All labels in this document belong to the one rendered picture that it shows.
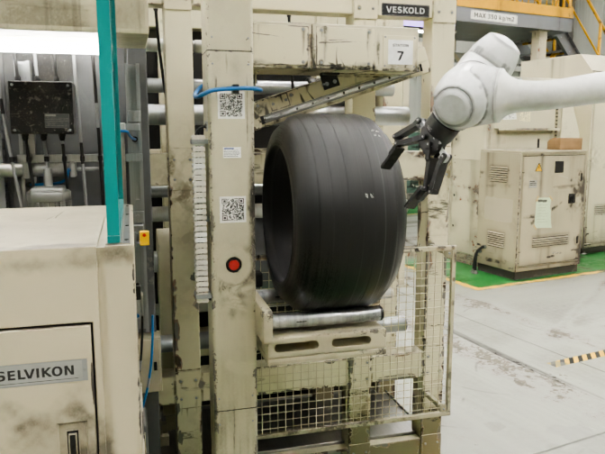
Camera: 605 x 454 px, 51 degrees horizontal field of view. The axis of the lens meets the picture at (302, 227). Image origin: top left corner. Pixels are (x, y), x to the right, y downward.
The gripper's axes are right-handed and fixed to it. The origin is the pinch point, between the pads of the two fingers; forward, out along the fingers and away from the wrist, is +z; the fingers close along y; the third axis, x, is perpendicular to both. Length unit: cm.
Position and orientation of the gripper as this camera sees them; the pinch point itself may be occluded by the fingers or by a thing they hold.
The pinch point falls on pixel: (399, 184)
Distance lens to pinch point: 155.5
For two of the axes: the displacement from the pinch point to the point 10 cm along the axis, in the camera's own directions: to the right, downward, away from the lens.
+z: -4.4, 6.7, 6.0
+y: 3.4, 7.4, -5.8
